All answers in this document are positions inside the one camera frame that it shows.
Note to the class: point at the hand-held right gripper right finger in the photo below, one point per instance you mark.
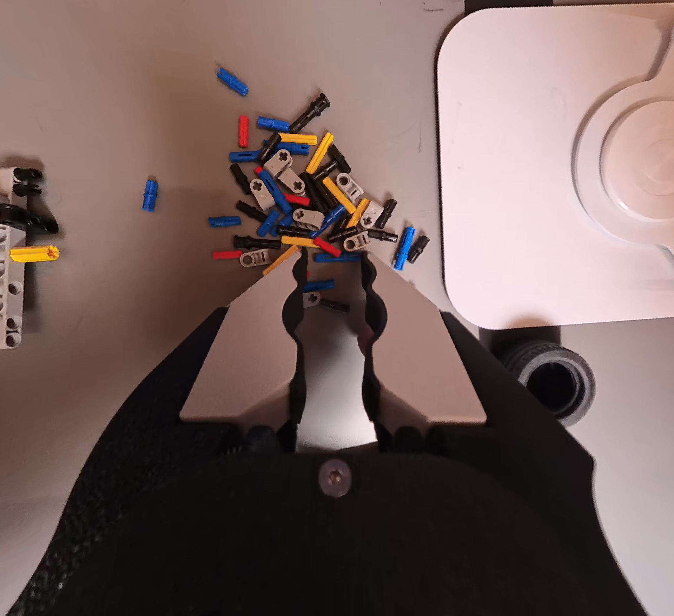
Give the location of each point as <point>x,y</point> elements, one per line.
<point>426,363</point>

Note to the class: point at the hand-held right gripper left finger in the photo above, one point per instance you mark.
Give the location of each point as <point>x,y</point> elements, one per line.
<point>242,363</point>

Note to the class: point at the pile of mixed lego pieces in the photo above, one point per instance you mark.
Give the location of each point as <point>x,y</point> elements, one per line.
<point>279,163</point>

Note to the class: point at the yellow lego connector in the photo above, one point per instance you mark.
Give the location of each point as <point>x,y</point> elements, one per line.
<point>34,253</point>

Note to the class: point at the grey lego frame assembly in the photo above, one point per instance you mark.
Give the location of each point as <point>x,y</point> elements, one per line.
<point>13,284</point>

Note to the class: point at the blue lego pin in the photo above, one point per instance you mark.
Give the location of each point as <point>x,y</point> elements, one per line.
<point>149,195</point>
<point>232,82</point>

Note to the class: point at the person's right hand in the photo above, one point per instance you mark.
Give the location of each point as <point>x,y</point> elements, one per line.
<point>364,341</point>

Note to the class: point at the black rubber tyre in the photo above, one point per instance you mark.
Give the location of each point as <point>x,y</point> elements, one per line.
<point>584,379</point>

